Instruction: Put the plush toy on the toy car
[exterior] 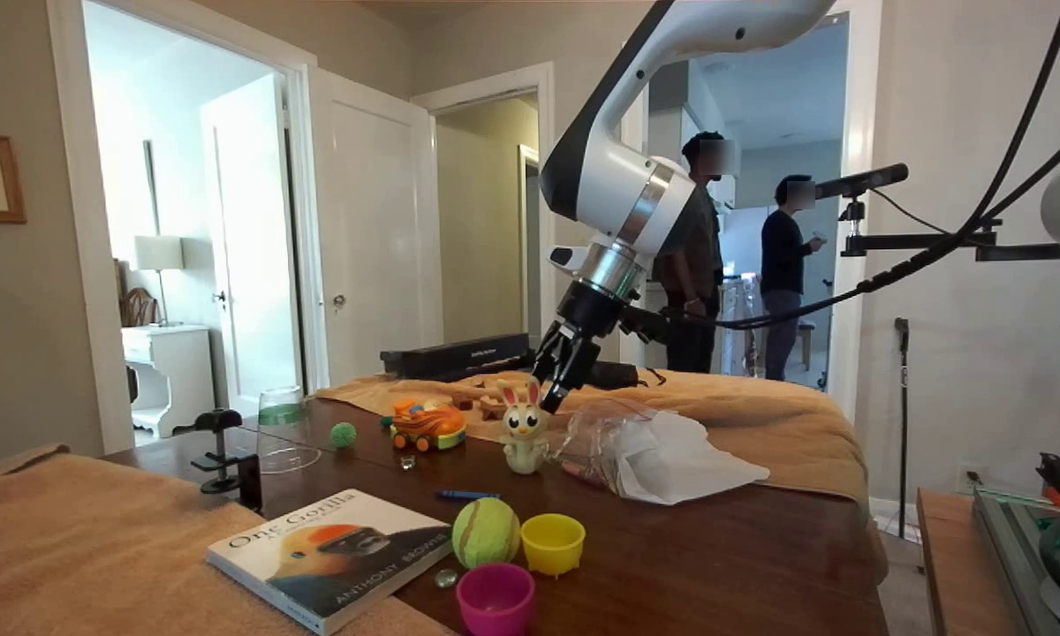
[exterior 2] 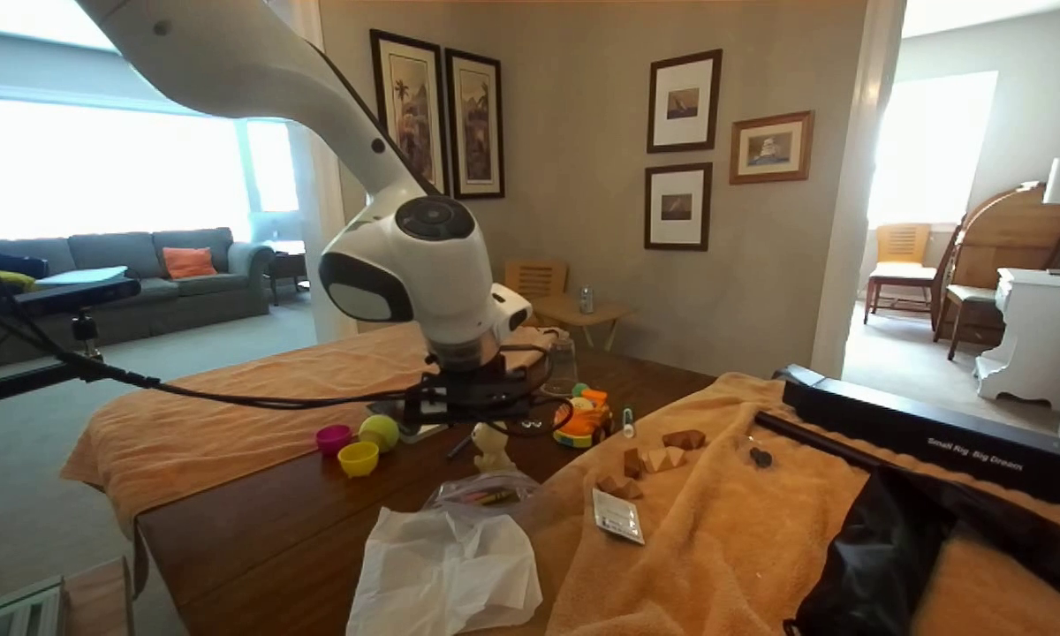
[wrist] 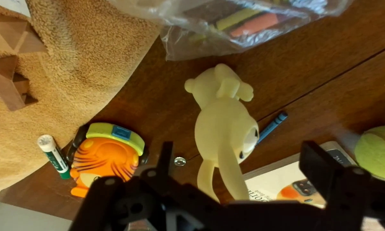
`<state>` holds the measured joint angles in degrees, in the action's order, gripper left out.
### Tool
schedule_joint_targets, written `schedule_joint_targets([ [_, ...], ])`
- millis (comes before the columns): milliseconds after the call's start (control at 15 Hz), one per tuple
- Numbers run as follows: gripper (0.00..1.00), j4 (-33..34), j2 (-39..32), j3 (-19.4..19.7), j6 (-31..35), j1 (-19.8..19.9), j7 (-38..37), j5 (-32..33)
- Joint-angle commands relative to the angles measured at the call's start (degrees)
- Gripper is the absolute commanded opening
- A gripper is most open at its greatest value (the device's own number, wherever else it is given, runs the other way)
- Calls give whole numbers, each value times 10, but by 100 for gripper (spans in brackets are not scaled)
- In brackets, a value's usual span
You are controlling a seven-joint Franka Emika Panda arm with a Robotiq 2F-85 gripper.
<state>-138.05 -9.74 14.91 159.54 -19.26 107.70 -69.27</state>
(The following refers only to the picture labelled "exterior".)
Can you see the clear bag with white paper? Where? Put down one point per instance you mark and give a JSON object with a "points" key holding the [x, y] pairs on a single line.
{"points": [[674, 461]]}

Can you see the long black case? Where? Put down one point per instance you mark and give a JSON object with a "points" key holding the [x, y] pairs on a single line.
{"points": [[453, 354]]}

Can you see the cream bunny plush toy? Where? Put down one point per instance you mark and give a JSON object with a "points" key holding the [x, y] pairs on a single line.
{"points": [[525, 448]]}

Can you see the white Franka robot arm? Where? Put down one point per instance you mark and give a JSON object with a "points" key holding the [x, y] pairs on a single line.
{"points": [[624, 178]]}

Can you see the gray metal base plate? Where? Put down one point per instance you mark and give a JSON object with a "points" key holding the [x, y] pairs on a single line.
{"points": [[1019, 552]]}

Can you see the blue pen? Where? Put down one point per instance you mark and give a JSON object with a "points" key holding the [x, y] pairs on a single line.
{"points": [[460, 496]]}

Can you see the yellow-green tennis ball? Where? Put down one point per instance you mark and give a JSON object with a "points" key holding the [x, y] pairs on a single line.
{"points": [[485, 533]]}

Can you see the clear plastic cup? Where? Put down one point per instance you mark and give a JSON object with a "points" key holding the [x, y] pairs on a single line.
{"points": [[288, 436]]}

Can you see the pink plastic cup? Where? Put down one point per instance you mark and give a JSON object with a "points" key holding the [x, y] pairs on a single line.
{"points": [[495, 604]]}

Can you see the white table lamp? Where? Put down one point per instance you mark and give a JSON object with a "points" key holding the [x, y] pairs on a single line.
{"points": [[161, 254]]}

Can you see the light wooden side table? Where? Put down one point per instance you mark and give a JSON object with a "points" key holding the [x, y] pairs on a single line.
{"points": [[954, 567]]}

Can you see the bird cover book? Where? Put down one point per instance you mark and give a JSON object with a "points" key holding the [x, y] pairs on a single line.
{"points": [[329, 552]]}

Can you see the large tan terry towel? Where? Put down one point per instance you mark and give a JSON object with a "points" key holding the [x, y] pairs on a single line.
{"points": [[765, 425]]}

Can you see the flat black device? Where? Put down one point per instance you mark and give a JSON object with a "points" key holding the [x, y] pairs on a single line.
{"points": [[616, 372]]}

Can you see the brown figurine on nightstand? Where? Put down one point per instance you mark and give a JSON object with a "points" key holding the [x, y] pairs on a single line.
{"points": [[141, 308]]}

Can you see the white nightstand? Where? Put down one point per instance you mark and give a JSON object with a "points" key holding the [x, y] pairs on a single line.
{"points": [[172, 372]]}

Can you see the yellow plastic cup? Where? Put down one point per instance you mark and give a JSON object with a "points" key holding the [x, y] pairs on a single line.
{"points": [[552, 545]]}

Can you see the white panel door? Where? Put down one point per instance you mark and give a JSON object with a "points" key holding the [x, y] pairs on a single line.
{"points": [[376, 235]]}

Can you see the orange toy car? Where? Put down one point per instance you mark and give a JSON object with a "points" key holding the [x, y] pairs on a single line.
{"points": [[427, 425]]}

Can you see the black camera on mount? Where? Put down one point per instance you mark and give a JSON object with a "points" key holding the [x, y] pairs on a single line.
{"points": [[856, 181]]}

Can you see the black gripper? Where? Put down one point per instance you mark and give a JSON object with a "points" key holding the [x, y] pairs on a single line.
{"points": [[583, 322]]}

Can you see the tan towel under book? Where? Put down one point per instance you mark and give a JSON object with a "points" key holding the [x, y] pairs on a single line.
{"points": [[84, 552]]}

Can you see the black upright stick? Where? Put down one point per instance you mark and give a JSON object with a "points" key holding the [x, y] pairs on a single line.
{"points": [[903, 412]]}

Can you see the black clamp stand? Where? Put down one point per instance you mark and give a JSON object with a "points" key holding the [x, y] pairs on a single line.
{"points": [[216, 453]]}

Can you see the small green ball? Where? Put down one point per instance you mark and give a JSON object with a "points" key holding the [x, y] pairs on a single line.
{"points": [[343, 436]]}

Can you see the small brown toy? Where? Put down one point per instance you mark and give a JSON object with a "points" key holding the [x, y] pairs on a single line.
{"points": [[482, 397]]}

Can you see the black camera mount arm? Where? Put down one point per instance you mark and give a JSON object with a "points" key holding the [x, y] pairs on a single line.
{"points": [[967, 244]]}

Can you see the person in dark shirt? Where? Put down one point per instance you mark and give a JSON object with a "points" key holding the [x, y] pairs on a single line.
{"points": [[783, 266]]}

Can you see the person in gray shirt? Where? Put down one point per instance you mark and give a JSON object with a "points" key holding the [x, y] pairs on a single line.
{"points": [[693, 250]]}

